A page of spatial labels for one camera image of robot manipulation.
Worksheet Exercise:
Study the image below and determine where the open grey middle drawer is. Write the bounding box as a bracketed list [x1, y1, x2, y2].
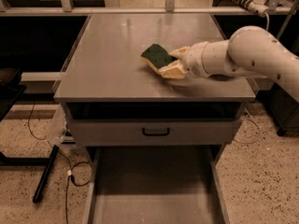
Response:
[82, 147, 231, 224]

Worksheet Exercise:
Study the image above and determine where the white power strip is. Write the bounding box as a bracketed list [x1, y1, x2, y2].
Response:
[231, 0, 269, 17]

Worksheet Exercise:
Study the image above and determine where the black floor cable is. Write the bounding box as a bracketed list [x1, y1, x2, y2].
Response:
[46, 140, 92, 224]

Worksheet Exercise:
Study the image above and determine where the green yellow sponge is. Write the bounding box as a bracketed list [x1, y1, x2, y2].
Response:
[141, 44, 177, 73]

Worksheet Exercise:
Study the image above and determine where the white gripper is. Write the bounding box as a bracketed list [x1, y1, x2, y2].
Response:
[158, 42, 208, 79]

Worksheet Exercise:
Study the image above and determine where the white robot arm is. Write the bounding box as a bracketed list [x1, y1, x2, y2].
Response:
[158, 26, 299, 102]

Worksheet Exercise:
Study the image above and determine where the metal frame rail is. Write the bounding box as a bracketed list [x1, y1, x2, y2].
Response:
[0, 0, 293, 17]

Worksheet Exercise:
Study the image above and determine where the grey drawer cabinet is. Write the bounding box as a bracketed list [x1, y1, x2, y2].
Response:
[53, 12, 257, 161]

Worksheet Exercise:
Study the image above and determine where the black table leg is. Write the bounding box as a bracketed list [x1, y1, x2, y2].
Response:
[33, 145, 59, 203]

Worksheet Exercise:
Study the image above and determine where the black side table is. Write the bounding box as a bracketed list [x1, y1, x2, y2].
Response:
[0, 68, 26, 121]

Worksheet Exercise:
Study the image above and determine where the grey top drawer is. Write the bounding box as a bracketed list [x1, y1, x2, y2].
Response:
[67, 119, 241, 147]

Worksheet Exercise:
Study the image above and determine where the black drawer handle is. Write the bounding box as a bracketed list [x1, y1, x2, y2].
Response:
[142, 128, 170, 137]

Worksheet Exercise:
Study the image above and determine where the dark cabinet at right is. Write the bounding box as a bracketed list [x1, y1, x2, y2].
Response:
[269, 84, 299, 136]

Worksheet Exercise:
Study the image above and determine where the thin floor wire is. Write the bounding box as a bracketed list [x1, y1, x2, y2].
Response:
[232, 107, 262, 146]

